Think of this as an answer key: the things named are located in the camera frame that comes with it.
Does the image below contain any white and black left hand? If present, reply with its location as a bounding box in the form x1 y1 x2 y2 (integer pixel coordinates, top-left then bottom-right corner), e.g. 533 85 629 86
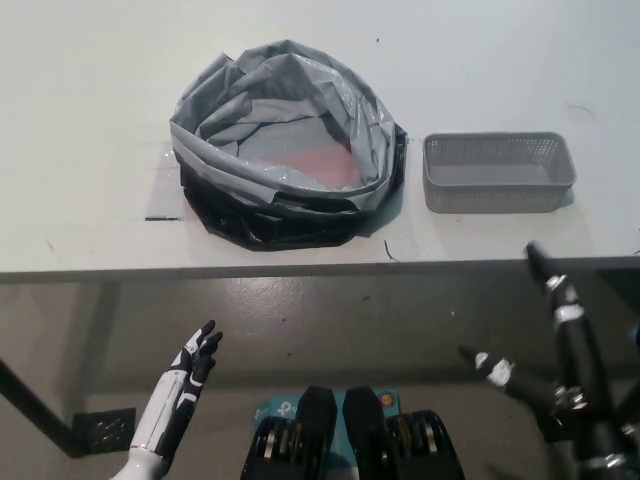
130 319 225 459

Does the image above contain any black and white right hand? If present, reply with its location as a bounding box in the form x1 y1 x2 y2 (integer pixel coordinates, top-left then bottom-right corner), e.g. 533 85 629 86
458 241 640 480

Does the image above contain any grey perforated rectangular basket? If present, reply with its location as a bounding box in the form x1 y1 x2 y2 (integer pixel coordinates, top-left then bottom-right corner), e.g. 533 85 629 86
422 131 578 215

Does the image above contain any black table foot plate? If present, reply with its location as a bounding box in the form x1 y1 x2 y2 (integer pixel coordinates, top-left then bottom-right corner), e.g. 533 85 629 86
72 407 137 459

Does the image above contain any black diagonal table leg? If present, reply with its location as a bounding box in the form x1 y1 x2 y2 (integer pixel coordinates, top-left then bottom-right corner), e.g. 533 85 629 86
0 357 77 454
617 382 640 426

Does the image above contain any black and teal robot body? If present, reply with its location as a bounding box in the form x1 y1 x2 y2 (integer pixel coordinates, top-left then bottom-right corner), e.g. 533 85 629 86
242 384 469 480

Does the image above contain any clear plastic film sheet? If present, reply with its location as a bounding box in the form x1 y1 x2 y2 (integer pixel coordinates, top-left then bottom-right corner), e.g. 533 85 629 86
144 149 185 221

